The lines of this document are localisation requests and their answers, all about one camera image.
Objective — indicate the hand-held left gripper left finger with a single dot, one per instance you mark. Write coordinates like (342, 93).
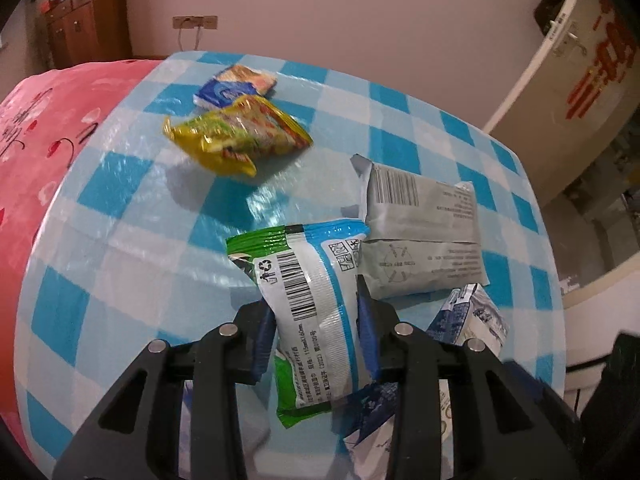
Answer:
(262, 345)

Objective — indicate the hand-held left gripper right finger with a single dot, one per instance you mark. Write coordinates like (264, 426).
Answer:
(367, 325)

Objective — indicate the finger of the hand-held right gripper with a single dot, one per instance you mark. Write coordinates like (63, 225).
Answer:
(555, 405)

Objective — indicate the green white wipes packet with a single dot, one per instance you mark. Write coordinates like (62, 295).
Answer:
(310, 300)

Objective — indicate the grey foil packet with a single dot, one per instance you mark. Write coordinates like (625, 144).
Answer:
(425, 230)

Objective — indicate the yellow snack packet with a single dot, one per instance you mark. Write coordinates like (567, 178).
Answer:
(235, 135)

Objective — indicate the printed blue orange tissue pack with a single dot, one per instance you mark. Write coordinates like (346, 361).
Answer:
(235, 85)

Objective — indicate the blue checked tablecloth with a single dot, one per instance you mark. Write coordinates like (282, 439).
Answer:
(150, 220)

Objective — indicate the cream door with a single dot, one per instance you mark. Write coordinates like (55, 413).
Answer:
(540, 90)

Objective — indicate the pink printed blanket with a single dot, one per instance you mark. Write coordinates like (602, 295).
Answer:
(50, 130)

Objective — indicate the red door decoration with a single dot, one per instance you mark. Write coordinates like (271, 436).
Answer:
(605, 60)

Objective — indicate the wooden cabinet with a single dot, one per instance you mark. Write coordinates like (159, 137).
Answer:
(90, 25)

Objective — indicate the beige wall socket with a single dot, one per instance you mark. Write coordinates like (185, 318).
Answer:
(185, 22)
(208, 22)

